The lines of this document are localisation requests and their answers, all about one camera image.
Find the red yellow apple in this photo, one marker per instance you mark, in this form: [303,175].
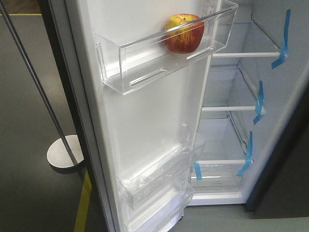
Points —
[186,39]

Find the clear fridge crisper drawer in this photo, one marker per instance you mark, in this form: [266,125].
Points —
[218,176]

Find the dark grey fridge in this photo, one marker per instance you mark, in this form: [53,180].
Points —
[256,108]

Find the clear top door bin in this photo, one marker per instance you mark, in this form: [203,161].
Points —
[130,66]

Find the silver sign stand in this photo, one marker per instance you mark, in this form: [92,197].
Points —
[65,152]

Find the clear lower door bin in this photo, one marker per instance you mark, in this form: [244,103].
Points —
[155,213]

